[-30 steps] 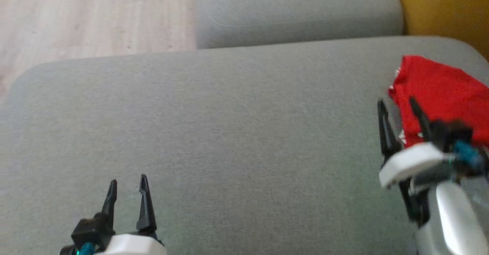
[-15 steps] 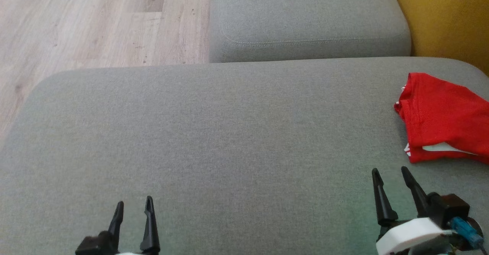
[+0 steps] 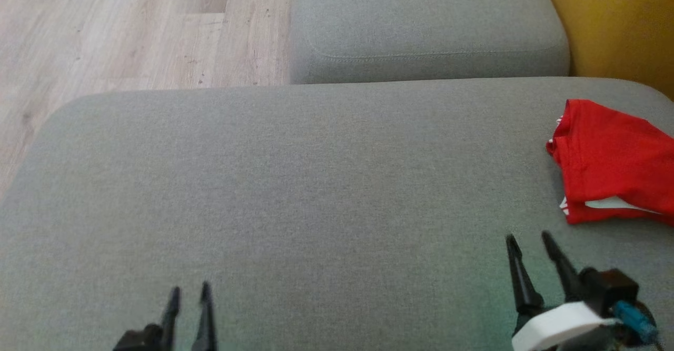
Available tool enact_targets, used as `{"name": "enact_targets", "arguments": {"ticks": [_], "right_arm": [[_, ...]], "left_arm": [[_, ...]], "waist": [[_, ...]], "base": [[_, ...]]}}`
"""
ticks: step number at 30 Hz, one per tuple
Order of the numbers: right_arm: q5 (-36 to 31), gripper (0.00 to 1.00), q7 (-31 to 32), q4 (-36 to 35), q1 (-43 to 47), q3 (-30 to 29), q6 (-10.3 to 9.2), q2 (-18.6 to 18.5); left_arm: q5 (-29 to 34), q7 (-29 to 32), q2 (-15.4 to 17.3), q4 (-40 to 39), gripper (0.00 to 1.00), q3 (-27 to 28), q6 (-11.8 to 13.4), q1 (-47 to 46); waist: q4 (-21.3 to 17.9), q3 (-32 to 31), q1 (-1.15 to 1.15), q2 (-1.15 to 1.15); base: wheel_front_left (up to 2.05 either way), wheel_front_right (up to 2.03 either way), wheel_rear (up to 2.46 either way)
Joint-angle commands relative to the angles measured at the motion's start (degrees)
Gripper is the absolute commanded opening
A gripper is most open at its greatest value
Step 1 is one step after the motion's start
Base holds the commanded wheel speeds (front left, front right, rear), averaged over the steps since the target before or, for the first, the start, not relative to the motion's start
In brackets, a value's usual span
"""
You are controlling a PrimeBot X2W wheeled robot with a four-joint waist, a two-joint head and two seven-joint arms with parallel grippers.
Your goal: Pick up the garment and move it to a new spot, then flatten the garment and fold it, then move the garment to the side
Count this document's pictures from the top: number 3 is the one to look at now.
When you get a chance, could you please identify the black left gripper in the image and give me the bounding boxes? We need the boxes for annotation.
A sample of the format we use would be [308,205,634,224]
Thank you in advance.
[112,281,218,351]

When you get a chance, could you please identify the right gripper with white band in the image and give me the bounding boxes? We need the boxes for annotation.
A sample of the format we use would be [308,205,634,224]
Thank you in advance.
[504,230,641,351]

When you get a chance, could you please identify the red shorts with white trim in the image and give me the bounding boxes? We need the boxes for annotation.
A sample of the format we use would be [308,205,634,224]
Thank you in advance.
[561,197,674,226]

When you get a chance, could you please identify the red jersey with black number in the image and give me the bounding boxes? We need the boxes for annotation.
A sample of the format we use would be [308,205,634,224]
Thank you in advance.
[546,99,674,208]

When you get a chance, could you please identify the yellow sofa backrest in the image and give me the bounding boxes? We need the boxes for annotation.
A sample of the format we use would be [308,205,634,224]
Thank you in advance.
[537,0,674,101]

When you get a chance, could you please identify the grey sofa seat cushion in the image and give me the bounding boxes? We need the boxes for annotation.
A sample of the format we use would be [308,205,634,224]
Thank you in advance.
[289,0,571,85]

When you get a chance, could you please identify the blue cable plug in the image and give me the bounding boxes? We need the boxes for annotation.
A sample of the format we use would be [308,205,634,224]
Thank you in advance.
[612,300,660,347]

